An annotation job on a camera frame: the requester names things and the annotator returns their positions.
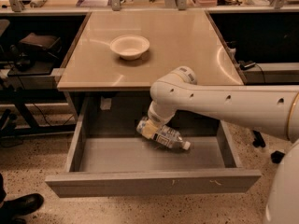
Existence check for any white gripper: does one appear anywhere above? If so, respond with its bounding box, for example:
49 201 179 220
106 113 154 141
141 102 178 139

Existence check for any clear plastic water bottle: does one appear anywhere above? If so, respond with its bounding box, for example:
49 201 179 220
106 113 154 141
136 117 191 150

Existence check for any black office chair base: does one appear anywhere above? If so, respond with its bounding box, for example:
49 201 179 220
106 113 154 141
271 150 285 164

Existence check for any beige top cabinet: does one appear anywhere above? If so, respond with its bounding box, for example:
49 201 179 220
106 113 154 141
56 9 246 119

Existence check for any black shoe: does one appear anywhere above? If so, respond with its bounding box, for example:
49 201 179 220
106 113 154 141
0 193 44 224

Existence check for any small black device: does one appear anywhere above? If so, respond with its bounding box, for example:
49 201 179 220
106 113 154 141
239 61 256 70

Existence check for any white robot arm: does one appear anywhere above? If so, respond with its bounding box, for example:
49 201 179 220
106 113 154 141
137 66 299 224

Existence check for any open grey top drawer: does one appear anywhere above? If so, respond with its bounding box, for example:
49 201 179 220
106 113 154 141
46 91 261 198

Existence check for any white bowl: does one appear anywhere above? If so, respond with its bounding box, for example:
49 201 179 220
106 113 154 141
110 35 150 61

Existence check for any black bag on shelf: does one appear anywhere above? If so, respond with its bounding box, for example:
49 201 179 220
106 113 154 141
19 33 62 59

